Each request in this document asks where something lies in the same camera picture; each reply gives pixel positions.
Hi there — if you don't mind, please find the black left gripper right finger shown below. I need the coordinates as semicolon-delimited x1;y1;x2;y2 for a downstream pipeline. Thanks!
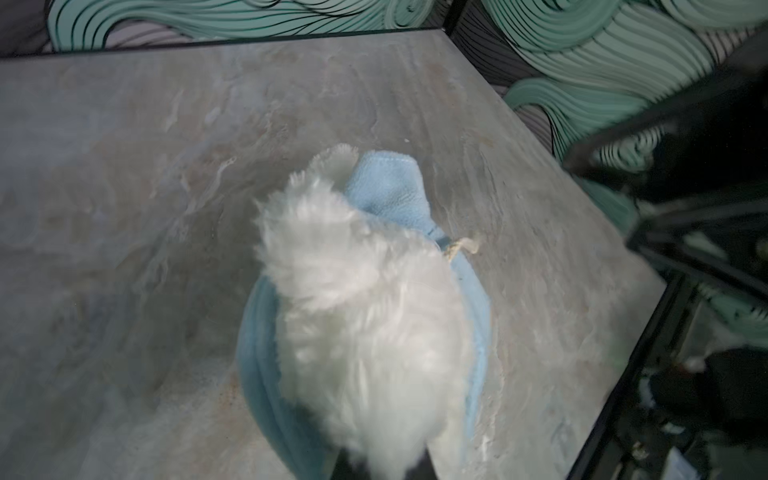
407;449;438;480

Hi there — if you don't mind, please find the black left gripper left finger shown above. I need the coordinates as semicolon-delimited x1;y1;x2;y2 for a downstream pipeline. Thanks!
330;450;360;480

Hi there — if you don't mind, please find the light blue fleece hoodie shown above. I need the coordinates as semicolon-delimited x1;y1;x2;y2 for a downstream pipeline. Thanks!
236;151;491;479

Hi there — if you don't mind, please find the white plush teddy bear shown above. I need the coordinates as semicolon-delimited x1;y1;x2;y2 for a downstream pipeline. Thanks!
255;144;476;479

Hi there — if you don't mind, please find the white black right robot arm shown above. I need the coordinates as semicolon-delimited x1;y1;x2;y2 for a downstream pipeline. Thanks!
563;29;767;479

